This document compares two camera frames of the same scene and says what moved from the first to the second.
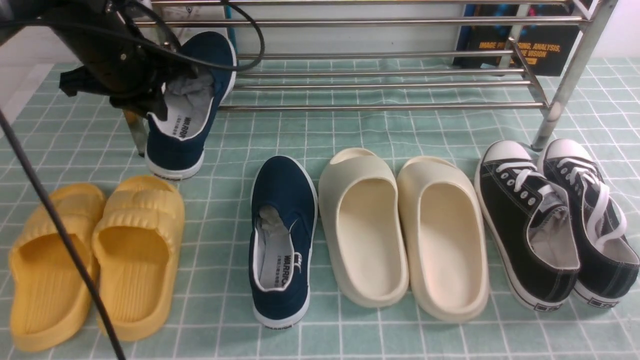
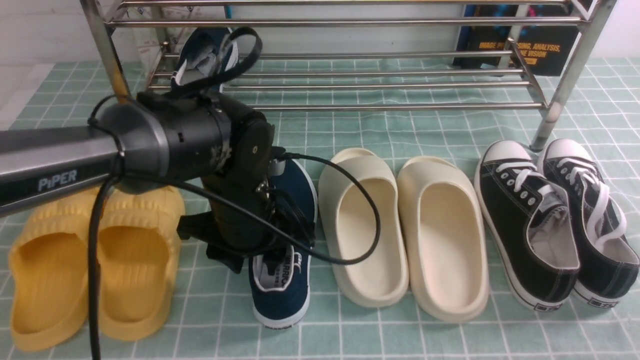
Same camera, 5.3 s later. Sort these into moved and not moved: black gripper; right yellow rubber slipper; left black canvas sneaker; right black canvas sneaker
Moved: black gripper
Not moved: left black canvas sneaker; right black canvas sneaker; right yellow rubber slipper
